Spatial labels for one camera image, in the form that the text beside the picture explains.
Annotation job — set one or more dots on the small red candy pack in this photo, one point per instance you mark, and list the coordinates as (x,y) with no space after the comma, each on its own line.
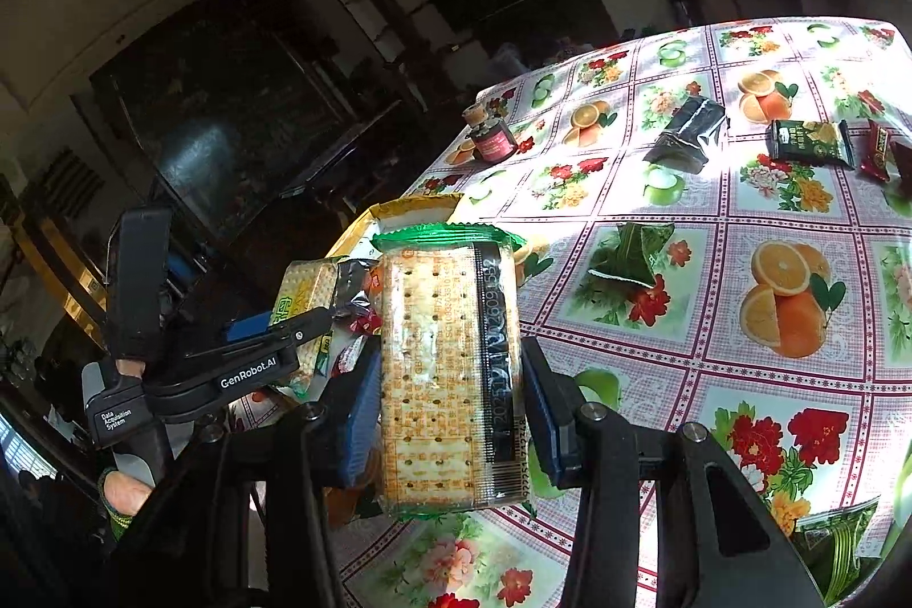
(876,155)

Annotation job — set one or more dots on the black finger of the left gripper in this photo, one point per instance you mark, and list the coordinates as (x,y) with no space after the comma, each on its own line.
(276,347)

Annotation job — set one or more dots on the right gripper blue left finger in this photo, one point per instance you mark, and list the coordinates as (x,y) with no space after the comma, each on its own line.
(340,427)

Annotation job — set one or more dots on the left hand green glove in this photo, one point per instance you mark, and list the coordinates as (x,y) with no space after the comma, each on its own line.
(122,496)

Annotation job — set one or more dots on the dark red triangular pack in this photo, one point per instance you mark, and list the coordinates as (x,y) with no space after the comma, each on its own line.
(901,150)

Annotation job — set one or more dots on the green leaf snack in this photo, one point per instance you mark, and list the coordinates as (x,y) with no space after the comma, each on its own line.
(630,257)

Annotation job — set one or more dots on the dark green snack pack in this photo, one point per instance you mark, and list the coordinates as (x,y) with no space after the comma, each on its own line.
(814,143)

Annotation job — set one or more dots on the green-end cracker pack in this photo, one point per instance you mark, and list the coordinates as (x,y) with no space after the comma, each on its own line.
(454,435)

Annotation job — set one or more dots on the yellow cardboard tray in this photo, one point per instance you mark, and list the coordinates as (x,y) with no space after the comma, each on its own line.
(356,242)

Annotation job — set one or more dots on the orange cracker pack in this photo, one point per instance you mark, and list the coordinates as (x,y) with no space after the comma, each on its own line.
(373,286)

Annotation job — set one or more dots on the red white snack pack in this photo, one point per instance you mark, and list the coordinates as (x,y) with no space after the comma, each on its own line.
(348,357)

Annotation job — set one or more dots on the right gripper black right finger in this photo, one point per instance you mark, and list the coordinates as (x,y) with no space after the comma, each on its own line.
(584,445)

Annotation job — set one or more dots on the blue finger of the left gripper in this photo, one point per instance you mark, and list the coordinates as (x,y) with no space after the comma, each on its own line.
(250,326)

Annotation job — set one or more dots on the black foil snack pack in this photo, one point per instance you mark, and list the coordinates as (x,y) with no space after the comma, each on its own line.
(691,137)

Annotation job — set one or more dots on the small pink jar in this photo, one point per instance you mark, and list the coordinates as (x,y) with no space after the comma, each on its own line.
(493,141)

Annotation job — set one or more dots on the floral plastic tablecloth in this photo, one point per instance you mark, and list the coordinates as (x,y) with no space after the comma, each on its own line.
(780,314)

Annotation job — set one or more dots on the dark silver foil pack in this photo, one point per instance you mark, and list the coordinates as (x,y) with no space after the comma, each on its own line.
(348,297)

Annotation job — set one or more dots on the red gold snack pack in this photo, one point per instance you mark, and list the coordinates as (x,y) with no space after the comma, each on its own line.
(368,323)

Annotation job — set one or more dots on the green striped snack pack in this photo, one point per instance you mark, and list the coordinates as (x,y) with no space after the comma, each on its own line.
(829,545)

